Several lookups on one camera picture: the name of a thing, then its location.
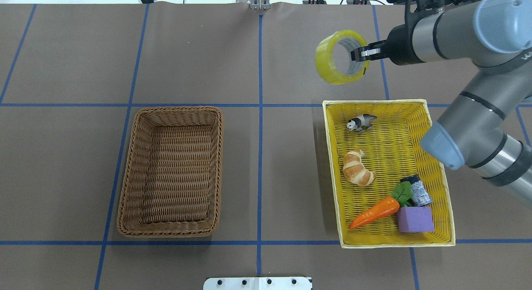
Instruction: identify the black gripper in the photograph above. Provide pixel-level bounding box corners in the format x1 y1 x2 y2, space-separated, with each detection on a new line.
351 39 388 61

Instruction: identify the yellow tape roll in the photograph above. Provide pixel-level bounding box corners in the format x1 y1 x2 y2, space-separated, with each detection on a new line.
314 30 370 85

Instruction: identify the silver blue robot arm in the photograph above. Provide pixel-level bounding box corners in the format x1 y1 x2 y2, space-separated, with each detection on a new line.
350 0 531 203

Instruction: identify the yellow woven basket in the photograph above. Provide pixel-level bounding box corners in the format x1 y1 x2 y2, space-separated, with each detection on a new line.
322 99 456 249

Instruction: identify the brown wicker basket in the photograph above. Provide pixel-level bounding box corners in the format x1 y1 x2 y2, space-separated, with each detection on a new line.
117 106 224 238

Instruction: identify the toy panda figure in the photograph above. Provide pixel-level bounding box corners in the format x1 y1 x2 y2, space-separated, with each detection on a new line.
346 114 378 134

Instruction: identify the toy croissant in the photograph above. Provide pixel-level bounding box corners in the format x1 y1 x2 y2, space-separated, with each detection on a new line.
342 149 376 187

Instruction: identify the toy carrot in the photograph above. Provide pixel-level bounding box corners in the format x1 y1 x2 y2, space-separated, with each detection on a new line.
348 181 413 229

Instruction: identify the small grey can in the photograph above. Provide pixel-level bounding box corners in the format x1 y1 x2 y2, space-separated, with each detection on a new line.
400 174 433 207

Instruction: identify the purple foam cube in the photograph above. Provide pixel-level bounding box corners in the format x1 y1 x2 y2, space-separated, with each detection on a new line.
397 206 435 233

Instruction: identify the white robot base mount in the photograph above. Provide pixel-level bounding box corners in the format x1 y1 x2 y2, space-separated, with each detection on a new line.
203 276 313 290

